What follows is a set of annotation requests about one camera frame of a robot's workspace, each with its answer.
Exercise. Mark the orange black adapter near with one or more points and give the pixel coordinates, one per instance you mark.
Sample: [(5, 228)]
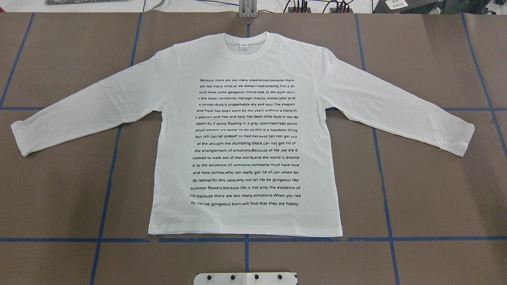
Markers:
[(341, 6)]

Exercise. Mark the aluminium frame post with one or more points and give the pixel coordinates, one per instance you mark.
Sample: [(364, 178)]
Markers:
[(247, 9)]

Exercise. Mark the white long-sleeve printed shirt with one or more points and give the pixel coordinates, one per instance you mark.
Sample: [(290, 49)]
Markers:
[(244, 147)]

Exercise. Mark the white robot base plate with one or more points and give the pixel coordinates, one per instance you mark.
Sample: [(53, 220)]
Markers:
[(247, 278)]

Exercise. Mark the orange black adapter far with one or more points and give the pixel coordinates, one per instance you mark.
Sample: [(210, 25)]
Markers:
[(297, 6)]

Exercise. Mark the orange black adapter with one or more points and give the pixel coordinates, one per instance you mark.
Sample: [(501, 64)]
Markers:
[(341, 6), (297, 6)]

